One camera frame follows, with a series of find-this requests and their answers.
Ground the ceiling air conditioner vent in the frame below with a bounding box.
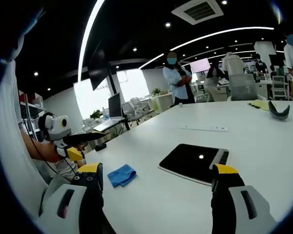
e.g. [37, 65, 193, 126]
[171, 0, 224, 25]

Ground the large black screen on stand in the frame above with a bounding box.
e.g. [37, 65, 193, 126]
[87, 41, 131, 131]

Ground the bright wall screen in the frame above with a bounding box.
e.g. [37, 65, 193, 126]
[189, 58, 211, 73]

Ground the curved ceiling light strip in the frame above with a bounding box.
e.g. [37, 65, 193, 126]
[77, 0, 105, 82]
[139, 26, 274, 70]

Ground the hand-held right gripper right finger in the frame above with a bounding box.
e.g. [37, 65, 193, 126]
[210, 163, 279, 234]

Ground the white table socket panel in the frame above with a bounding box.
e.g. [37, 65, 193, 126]
[180, 125, 229, 132]

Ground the person's light shirt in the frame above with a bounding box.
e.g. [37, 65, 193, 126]
[0, 59, 55, 215]

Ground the blue cleaning cloth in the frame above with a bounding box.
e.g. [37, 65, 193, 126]
[107, 164, 137, 188]

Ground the yellow paper folder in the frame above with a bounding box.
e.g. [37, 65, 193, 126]
[248, 99, 271, 112]

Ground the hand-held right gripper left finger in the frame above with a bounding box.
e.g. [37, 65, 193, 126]
[35, 162, 117, 234]

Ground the white office chair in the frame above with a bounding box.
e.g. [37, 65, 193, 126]
[271, 75, 290, 100]
[130, 97, 149, 116]
[121, 101, 137, 122]

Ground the white metal shelf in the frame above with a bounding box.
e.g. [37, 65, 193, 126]
[19, 92, 47, 142]

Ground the white laptop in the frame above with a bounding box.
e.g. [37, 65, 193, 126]
[92, 117, 123, 132]

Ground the black computer monitor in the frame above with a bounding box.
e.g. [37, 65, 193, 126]
[108, 92, 124, 119]

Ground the grey curved plastic part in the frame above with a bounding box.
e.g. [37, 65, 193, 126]
[268, 100, 291, 122]

